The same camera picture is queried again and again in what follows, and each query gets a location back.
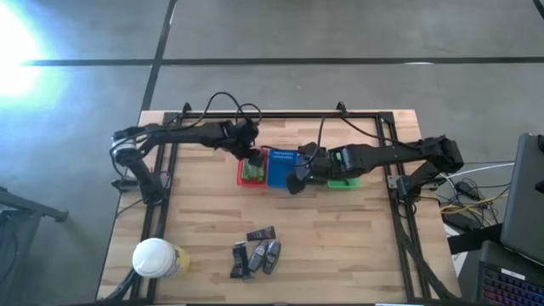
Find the green plastic basket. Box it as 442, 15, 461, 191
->
326, 149, 360, 190

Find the black backlit keyboard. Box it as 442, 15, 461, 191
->
475, 260, 544, 306

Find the black strap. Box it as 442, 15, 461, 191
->
446, 224, 503, 256

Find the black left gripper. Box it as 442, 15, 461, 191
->
229, 119, 267, 168

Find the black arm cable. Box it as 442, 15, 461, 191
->
316, 114, 426, 167
182, 90, 264, 128

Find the black plastic basket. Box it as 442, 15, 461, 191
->
297, 149, 329, 190

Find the grey laptop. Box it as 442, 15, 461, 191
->
500, 132, 544, 267

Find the blue plastic basket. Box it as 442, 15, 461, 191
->
266, 148, 301, 190

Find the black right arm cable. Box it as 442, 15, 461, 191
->
316, 114, 426, 167

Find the black metal table frame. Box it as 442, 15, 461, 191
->
96, 101, 461, 305

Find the black metal stand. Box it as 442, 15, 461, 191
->
0, 185, 70, 224

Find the black power brick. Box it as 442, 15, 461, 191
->
441, 211, 484, 233

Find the black travel tube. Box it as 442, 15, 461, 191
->
246, 226, 277, 242
229, 241, 252, 281

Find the white cable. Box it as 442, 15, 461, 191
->
437, 162, 516, 182

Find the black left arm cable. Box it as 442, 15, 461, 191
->
182, 90, 264, 128

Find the red plastic basket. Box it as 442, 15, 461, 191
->
236, 148, 270, 189

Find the yellow cable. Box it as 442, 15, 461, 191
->
439, 195, 511, 217

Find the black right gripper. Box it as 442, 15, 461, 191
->
285, 141, 337, 196

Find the white-lidded yellow wipes canister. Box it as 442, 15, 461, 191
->
131, 237, 191, 280

